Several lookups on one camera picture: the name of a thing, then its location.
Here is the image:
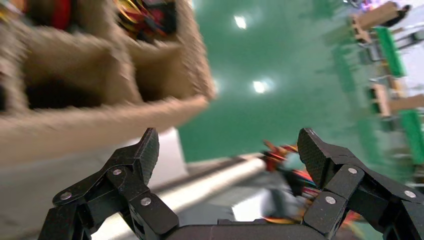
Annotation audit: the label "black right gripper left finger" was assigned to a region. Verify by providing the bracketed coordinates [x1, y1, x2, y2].
[38, 128, 180, 240]

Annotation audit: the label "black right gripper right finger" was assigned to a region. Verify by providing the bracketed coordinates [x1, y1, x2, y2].
[297, 128, 424, 240]

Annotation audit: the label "brown cardboard divider box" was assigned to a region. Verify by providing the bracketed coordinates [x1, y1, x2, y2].
[0, 0, 218, 167]

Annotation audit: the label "silver power supply, coloured wires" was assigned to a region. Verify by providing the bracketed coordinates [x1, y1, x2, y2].
[231, 165, 332, 229]
[261, 139, 301, 173]

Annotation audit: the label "wire bundle in box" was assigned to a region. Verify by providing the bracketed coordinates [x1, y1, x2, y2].
[114, 0, 178, 43]

